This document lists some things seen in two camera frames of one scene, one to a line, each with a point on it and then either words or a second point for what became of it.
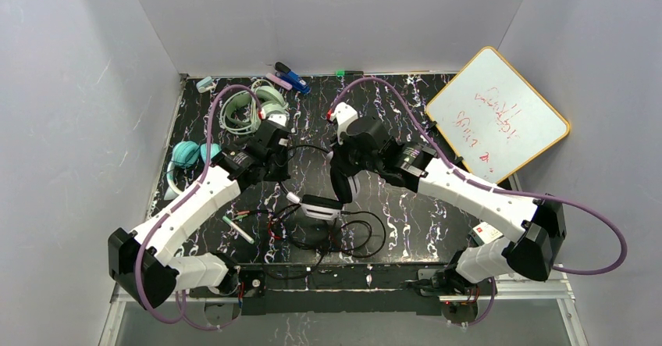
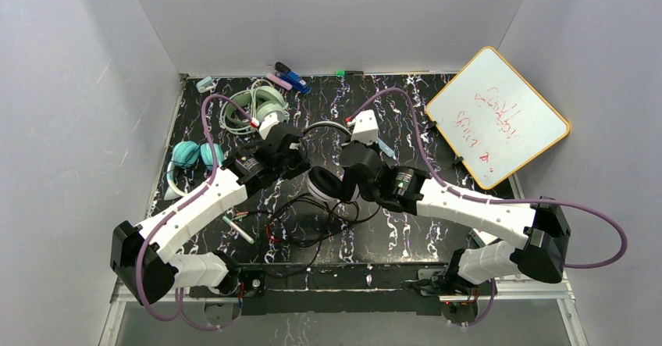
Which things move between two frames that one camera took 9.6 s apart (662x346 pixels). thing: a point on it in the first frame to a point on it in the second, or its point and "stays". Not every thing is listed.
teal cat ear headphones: x=185 y=154 stays
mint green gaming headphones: x=239 y=112 stays
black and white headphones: x=346 y=187 to x=328 y=183
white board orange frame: x=493 y=118 stays
